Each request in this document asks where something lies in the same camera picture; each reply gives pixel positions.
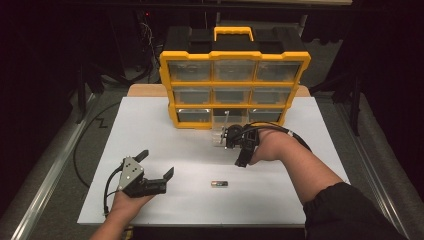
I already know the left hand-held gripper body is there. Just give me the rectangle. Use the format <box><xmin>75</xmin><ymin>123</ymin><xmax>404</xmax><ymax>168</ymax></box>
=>
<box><xmin>117</xmin><ymin>155</ymin><xmax>168</xmax><ymax>199</ymax></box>

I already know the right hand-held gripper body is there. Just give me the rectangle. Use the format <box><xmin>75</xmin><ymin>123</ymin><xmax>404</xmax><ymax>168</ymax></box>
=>
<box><xmin>222</xmin><ymin>110</ymin><xmax>261</xmax><ymax>151</ymax></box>

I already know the clear plastic drawer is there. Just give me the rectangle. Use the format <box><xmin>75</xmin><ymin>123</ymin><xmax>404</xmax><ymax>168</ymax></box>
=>
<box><xmin>210</xmin><ymin>109</ymin><xmax>249</xmax><ymax>148</ymax></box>

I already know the yellow black drawer organizer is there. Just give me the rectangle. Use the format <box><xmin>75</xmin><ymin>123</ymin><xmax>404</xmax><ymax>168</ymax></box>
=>
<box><xmin>158</xmin><ymin>25</ymin><xmax>312</xmax><ymax>130</ymax></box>

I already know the person's left hand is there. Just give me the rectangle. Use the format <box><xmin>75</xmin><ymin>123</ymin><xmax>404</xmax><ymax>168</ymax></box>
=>
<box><xmin>109</xmin><ymin>189</ymin><xmax>156</xmax><ymax>219</ymax></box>

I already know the person's right hand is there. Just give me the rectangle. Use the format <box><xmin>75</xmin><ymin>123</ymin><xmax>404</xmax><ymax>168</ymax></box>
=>
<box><xmin>249</xmin><ymin>128</ymin><xmax>294</xmax><ymax>166</ymax></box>

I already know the black metal stand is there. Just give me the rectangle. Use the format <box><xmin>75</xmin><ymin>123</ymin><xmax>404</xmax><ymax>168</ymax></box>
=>
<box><xmin>309</xmin><ymin>66</ymin><xmax>364</xmax><ymax>137</ymax></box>
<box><xmin>75</xmin><ymin>63</ymin><xmax>104</xmax><ymax>125</ymax></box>

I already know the grid of clear drawers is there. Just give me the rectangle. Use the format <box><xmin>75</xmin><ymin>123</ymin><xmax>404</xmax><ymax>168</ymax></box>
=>
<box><xmin>167</xmin><ymin>60</ymin><xmax>303</xmax><ymax>124</ymax></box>

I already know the person's black sleeve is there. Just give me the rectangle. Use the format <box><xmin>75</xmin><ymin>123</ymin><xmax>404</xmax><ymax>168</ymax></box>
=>
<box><xmin>302</xmin><ymin>181</ymin><xmax>409</xmax><ymax>240</ymax></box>

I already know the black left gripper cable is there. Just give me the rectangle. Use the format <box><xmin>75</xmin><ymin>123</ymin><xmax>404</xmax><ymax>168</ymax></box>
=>
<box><xmin>103</xmin><ymin>165</ymin><xmax>126</xmax><ymax>218</ymax></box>

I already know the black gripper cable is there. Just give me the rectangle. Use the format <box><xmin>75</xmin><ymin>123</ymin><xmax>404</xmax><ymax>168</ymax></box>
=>
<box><xmin>233</xmin><ymin>120</ymin><xmax>313</xmax><ymax>154</ymax></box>
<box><xmin>103</xmin><ymin>165</ymin><xmax>126</xmax><ymax>218</ymax></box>

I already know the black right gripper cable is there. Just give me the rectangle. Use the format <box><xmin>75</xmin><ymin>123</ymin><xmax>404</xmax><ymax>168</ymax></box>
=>
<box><xmin>233</xmin><ymin>120</ymin><xmax>313</xmax><ymax>154</ymax></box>

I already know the black floor cable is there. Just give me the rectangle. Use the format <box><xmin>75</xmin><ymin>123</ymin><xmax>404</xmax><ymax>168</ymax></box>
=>
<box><xmin>72</xmin><ymin>101</ymin><xmax>122</xmax><ymax>188</ymax></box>

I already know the bundle of background cables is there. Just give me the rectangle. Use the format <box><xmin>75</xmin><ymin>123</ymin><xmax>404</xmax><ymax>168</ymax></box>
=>
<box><xmin>134</xmin><ymin>9</ymin><xmax>163</xmax><ymax>84</ymax></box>

